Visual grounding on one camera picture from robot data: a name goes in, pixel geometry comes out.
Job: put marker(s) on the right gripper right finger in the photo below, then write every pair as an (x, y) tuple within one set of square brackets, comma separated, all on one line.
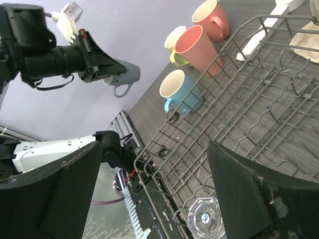
[(258, 202)]

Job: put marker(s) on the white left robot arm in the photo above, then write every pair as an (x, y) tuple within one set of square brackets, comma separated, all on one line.
[(19, 157)]

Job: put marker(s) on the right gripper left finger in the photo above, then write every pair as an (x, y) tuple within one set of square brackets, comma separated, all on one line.
[(51, 201)]

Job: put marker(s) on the beige cloth garment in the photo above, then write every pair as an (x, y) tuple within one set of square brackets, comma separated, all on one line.
[(307, 40)]

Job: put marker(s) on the yellow-green mug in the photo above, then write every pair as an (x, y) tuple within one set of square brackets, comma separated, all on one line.
[(170, 44)]

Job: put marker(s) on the clear glass cup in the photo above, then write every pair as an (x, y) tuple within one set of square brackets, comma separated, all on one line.
[(205, 219)]

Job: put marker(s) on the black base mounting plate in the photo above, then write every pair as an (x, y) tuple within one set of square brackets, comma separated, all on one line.
[(159, 187)]

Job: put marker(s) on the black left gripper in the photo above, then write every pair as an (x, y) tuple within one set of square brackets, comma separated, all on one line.
[(29, 48)]

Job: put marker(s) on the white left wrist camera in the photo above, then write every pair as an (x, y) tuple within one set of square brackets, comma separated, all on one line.
[(66, 20)]

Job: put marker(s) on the grey-blue dotted mug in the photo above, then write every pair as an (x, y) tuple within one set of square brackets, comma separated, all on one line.
[(128, 78)]

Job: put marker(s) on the light blue mug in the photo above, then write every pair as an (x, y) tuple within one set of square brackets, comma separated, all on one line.
[(178, 89)]

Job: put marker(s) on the grey wire dish rack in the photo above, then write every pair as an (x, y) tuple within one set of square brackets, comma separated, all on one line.
[(263, 105)]

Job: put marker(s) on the pink handleless tumbler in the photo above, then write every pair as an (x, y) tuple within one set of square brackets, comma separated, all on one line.
[(197, 49)]

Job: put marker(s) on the pink mug with handle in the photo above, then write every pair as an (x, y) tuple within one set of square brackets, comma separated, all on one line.
[(211, 16)]

